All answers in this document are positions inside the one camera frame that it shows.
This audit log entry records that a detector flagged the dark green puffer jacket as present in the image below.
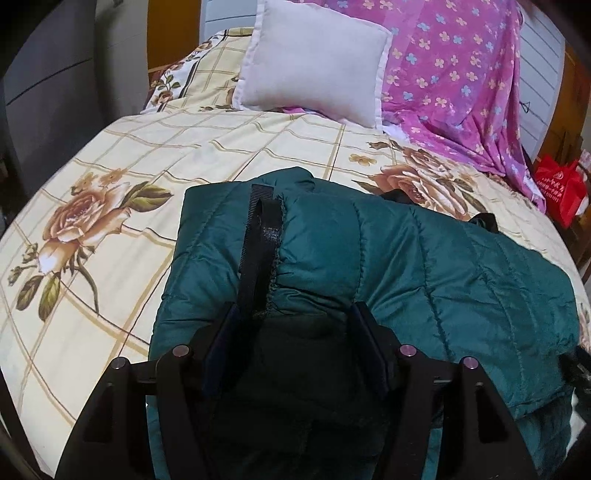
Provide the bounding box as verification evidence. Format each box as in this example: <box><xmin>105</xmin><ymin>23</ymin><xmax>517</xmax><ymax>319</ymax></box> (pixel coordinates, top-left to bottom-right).
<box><xmin>149</xmin><ymin>168</ymin><xmax>579</xmax><ymax>479</ymax></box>

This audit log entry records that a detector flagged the red shopping bag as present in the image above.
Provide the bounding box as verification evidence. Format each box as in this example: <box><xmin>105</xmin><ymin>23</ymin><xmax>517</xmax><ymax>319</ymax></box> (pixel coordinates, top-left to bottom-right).
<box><xmin>534</xmin><ymin>154</ymin><xmax>588</xmax><ymax>229</ymax></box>

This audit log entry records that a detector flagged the floral cream bed quilt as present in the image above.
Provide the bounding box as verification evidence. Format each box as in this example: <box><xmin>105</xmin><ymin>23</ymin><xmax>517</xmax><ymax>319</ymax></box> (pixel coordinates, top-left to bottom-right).
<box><xmin>1</xmin><ymin>28</ymin><xmax>590</xmax><ymax>473</ymax></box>

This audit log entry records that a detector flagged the white slatted headboard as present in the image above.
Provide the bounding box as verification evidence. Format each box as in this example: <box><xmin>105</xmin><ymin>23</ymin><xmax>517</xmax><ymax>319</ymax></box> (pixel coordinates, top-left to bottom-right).
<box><xmin>199</xmin><ymin>0</ymin><xmax>566</xmax><ymax>158</ymax></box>

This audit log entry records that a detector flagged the pink floral sheet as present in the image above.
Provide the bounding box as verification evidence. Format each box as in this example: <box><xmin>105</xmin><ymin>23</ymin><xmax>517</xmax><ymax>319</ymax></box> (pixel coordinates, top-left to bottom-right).
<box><xmin>280</xmin><ymin>0</ymin><xmax>548</xmax><ymax>213</ymax></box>

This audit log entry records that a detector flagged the grey refrigerator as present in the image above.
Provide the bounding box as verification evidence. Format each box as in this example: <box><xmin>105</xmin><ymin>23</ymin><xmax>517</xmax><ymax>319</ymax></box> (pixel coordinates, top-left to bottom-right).
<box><xmin>1</xmin><ymin>0</ymin><xmax>105</xmax><ymax>197</ymax></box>

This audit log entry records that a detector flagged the white square pillow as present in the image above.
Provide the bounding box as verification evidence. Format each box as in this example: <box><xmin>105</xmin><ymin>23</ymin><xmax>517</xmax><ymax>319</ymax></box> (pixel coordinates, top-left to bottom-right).
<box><xmin>232</xmin><ymin>1</ymin><xmax>392</xmax><ymax>129</ymax></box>

